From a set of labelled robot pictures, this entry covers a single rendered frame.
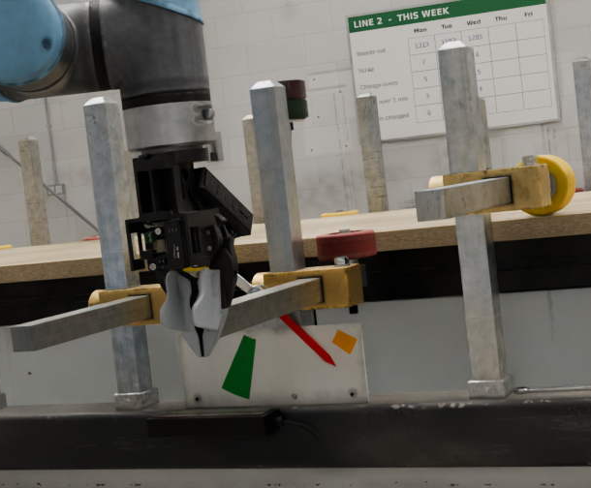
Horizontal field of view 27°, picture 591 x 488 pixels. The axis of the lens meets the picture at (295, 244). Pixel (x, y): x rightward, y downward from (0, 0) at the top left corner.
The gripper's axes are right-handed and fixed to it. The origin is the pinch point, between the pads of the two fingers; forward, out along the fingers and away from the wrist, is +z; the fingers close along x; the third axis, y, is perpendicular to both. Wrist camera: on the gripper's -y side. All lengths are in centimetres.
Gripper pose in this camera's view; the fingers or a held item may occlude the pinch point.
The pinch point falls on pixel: (205, 343)
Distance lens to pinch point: 126.8
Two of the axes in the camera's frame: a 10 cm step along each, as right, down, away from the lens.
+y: -4.0, 1.0, -9.1
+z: 1.1, 9.9, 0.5
